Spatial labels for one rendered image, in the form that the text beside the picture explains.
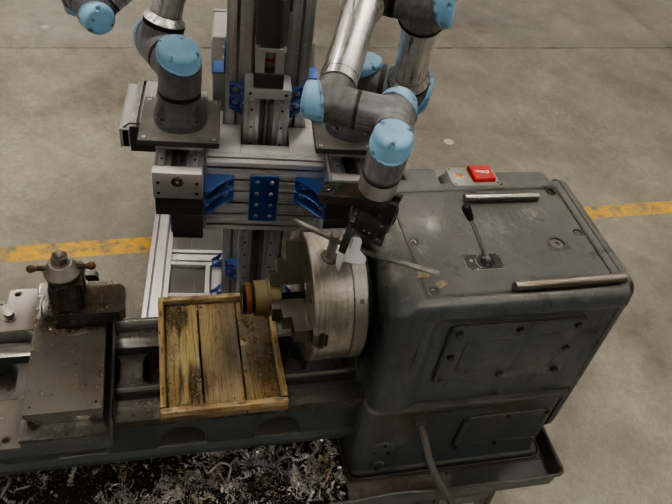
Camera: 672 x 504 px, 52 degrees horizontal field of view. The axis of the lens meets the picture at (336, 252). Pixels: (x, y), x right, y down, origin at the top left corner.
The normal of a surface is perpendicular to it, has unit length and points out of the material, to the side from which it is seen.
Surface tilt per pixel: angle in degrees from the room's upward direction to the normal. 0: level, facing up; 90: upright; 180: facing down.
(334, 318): 63
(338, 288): 38
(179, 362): 0
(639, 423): 0
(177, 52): 8
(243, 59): 90
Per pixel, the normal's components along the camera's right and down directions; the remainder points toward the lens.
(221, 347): 0.13, -0.72
